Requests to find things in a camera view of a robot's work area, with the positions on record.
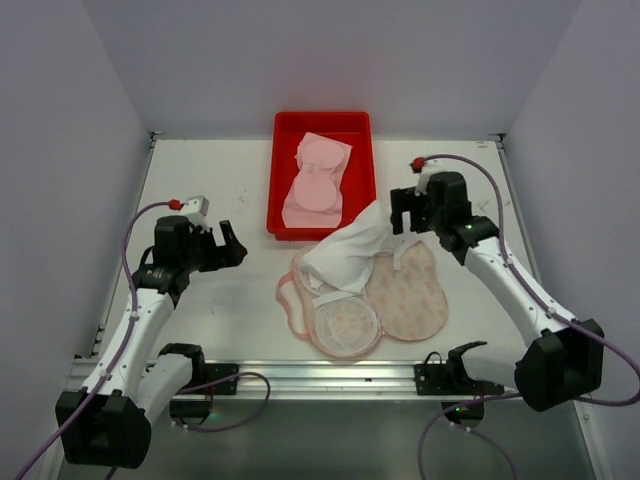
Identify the white bra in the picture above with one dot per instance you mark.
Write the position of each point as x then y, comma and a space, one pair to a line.
345, 259

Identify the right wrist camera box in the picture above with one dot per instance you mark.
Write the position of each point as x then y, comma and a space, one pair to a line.
425, 170

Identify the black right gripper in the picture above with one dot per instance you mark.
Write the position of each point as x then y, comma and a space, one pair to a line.
409, 201

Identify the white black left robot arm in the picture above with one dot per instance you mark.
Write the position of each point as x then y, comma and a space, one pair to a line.
108, 421

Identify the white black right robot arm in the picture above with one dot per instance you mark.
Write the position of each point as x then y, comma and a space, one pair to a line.
563, 358

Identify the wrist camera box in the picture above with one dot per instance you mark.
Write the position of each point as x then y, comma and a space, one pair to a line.
425, 170
195, 208

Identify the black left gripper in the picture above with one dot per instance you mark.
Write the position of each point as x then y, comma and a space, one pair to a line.
211, 248

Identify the pink tulip mesh laundry bag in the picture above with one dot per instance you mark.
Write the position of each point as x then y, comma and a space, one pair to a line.
402, 299

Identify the pink bra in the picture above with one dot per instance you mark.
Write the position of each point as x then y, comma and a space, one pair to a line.
314, 199

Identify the aluminium mounting rail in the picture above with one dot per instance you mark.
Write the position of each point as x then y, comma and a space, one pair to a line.
325, 380

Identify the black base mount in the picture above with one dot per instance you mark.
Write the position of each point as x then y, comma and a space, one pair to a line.
432, 378
198, 406

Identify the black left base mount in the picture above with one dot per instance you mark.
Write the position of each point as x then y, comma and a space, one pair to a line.
198, 406

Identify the red plastic tray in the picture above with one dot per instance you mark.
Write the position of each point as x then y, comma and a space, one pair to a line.
358, 185

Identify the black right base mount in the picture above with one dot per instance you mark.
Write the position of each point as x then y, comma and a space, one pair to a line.
432, 378

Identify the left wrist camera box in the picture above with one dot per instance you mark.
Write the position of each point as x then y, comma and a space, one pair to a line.
195, 208

